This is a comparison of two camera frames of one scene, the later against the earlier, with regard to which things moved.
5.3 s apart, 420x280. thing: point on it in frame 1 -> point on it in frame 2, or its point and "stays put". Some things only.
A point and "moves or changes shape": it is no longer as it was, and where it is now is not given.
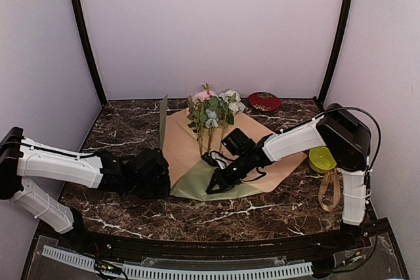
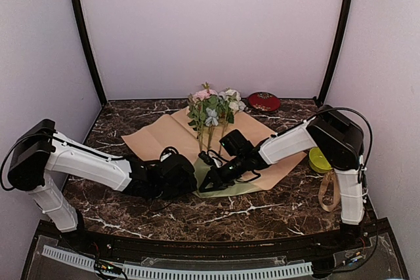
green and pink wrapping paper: (189, 176) moves or changes shape
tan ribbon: (335, 174) stays put
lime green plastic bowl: (321, 159) stays put
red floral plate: (264, 101) stays put
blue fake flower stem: (211, 122) stays put
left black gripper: (164, 191) -> (189, 186)
